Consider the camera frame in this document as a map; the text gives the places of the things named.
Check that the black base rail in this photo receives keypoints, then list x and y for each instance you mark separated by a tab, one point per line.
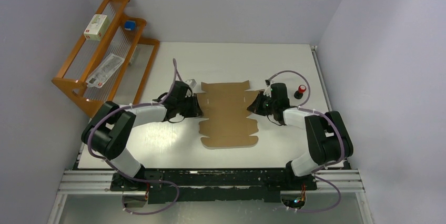
187	185

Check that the white green carton box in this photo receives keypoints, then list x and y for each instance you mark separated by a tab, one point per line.
97	27

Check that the blue round object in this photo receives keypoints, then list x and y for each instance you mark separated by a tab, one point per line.
130	25

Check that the brown cardboard box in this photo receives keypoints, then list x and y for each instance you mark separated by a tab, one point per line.
226	121

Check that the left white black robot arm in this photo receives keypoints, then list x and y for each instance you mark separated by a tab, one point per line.
108	131

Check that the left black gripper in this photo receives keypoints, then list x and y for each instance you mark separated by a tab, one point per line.
195	111

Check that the orange wooden rack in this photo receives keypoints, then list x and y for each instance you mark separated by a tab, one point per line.
128	83

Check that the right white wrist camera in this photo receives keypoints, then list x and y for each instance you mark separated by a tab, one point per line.
269	84

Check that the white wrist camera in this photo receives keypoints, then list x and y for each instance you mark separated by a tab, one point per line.
269	84
191	83

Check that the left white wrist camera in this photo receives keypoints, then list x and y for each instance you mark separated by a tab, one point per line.
191	83

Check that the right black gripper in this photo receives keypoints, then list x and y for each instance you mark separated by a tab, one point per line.
255	106

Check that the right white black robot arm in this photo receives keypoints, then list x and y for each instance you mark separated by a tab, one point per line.
328	140

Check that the clear plastic bag package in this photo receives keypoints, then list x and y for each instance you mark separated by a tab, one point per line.
104	71

